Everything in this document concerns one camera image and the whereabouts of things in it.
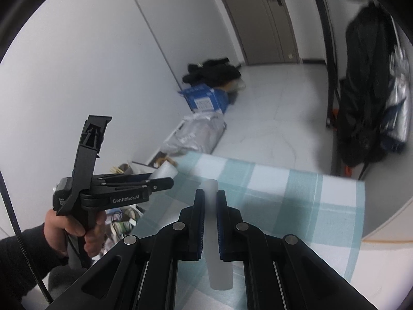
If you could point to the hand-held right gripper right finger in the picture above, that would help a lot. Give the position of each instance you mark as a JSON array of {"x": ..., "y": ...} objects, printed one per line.
[{"x": 222, "y": 232}]

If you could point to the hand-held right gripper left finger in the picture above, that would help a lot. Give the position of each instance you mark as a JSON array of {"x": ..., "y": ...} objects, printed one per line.
[{"x": 200, "y": 232}]

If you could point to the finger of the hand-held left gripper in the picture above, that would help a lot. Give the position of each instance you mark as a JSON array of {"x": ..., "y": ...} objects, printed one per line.
[
  {"x": 129, "y": 178},
  {"x": 155, "y": 186}
]

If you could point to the white foam wrap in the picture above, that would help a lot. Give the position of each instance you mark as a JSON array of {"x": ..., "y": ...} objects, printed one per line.
[{"x": 164, "y": 171}]

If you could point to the translucent white plastic tube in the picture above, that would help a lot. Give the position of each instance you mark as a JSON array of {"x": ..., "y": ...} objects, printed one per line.
[{"x": 220, "y": 274}]

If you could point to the person's left forearm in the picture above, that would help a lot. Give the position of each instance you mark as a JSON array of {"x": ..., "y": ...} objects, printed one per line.
[{"x": 22, "y": 271}]

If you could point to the person's left hand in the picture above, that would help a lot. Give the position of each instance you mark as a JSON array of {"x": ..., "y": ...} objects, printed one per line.
[{"x": 55, "y": 232}]

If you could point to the grey cup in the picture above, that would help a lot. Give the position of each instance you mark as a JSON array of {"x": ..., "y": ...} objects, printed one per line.
[{"x": 127, "y": 169}]

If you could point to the wooden chopsticks bundle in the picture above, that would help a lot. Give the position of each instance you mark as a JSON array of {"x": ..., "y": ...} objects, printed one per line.
[{"x": 116, "y": 169}]

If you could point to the brown patterned box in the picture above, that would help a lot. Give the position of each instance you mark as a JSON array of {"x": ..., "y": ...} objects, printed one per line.
[{"x": 164, "y": 160}]

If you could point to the checked tablecloth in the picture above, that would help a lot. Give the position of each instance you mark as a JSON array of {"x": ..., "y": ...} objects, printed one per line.
[{"x": 284, "y": 206}]

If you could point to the grey plastic mailer bag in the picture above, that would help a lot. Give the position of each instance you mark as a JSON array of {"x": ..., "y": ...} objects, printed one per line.
[{"x": 196, "y": 134}]

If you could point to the blue cardboard box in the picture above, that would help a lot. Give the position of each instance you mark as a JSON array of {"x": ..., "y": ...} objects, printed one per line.
[{"x": 203, "y": 100}]

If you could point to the brown paper bag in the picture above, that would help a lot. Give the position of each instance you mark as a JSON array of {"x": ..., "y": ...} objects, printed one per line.
[{"x": 235, "y": 85}]

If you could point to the black clothes pile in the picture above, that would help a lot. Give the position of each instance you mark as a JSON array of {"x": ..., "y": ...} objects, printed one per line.
[{"x": 213, "y": 71}]

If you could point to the grey door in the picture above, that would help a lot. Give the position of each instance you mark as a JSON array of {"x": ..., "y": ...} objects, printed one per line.
[{"x": 255, "y": 22}]

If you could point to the black hanging jacket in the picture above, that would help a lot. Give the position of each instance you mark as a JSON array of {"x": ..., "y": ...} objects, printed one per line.
[{"x": 364, "y": 103}]

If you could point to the black framed door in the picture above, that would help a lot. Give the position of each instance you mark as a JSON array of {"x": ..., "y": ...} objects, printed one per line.
[{"x": 329, "y": 55}]

